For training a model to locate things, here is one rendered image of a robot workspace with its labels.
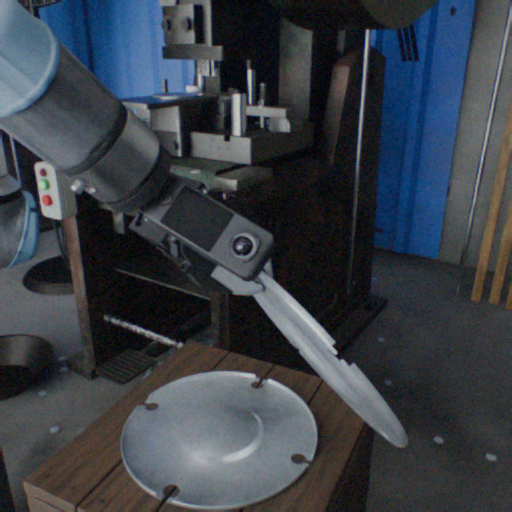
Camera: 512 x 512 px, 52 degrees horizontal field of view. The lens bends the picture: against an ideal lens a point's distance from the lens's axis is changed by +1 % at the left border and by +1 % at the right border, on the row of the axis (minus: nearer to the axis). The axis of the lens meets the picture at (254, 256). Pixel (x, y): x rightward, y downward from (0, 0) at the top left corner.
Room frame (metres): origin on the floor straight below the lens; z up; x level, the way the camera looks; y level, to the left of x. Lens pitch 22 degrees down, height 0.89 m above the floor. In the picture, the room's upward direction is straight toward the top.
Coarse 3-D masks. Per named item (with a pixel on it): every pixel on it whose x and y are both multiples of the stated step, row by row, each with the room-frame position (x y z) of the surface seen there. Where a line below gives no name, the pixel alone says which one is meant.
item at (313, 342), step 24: (288, 312) 0.50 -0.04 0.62; (288, 336) 0.65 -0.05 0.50; (312, 336) 0.47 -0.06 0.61; (312, 360) 0.60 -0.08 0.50; (336, 360) 0.45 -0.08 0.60; (336, 384) 0.56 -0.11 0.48; (360, 384) 0.42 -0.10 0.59; (360, 408) 0.52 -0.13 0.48; (384, 408) 0.41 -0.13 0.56; (384, 432) 0.49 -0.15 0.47
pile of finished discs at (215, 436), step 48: (192, 384) 0.74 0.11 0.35; (240, 384) 0.74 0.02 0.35; (144, 432) 0.62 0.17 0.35; (192, 432) 0.62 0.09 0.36; (240, 432) 0.62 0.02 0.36; (288, 432) 0.62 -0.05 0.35; (144, 480) 0.53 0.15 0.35; (192, 480) 0.53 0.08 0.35; (240, 480) 0.53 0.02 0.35; (288, 480) 0.53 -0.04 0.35
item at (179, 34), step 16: (160, 0) 1.35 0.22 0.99; (176, 0) 1.33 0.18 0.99; (192, 0) 1.31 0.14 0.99; (208, 0) 1.29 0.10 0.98; (224, 0) 1.32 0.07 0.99; (176, 16) 1.30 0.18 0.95; (192, 16) 1.28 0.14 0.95; (208, 16) 1.29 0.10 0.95; (224, 16) 1.32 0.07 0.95; (240, 16) 1.38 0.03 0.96; (176, 32) 1.30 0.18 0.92; (192, 32) 1.28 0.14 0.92; (208, 32) 1.29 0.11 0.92; (224, 32) 1.32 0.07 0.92; (240, 32) 1.38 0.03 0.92
